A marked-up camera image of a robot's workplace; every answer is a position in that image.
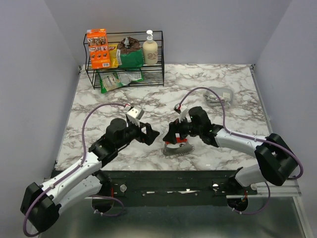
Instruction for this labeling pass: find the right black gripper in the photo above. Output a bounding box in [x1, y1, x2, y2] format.
[162, 113, 202, 145]

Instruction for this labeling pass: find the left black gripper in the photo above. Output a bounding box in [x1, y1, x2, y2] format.
[116, 119, 159, 150]

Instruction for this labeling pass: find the red carabiner keyring with chain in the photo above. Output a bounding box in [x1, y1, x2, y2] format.
[162, 141, 194, 159]

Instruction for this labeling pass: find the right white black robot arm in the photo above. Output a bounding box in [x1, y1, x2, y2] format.
[163, 107, 299, 194]

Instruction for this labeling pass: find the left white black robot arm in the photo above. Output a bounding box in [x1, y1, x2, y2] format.
[20, 119, 159, 237]

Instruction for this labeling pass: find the white green pouch bag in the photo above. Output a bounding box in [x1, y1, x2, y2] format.
[117, 71, 144, 86]

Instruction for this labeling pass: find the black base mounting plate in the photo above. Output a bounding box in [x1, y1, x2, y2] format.
[51, 168, 258, 207]

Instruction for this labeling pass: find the green white snack bag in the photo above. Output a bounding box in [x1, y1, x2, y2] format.
[97, 71, 124, 94]

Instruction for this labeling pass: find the brown green coffee bag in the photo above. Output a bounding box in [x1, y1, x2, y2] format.
[116, 37, 144, 68]

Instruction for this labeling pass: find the cream soap pump bottle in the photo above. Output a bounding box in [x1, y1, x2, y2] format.
[143, 30, 158, 65]

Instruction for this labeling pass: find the yellow snack bag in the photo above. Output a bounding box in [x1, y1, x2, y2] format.
[108, 43, 118, 68]

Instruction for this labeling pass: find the orange product box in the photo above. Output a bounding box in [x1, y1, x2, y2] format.
[86, 28, 111, 69]

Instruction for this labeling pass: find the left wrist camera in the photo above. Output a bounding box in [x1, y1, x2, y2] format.
[126, 106, 144, 127]

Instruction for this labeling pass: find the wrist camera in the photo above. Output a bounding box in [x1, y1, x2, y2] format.
[126, 106, 144, 127]
[174, 104, 188, 122]

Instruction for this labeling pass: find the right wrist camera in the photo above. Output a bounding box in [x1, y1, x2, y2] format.
[174, 104, 188, 122]

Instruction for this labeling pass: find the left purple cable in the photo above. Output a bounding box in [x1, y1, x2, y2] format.
[22, 103, 132, 236]

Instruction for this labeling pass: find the black wire shelf rack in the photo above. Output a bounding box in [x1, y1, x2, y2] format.
[83, 28, 165, 93]

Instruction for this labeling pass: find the aluminium extrusion rail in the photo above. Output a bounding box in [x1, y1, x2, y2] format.
[39, 178, 302, 199]

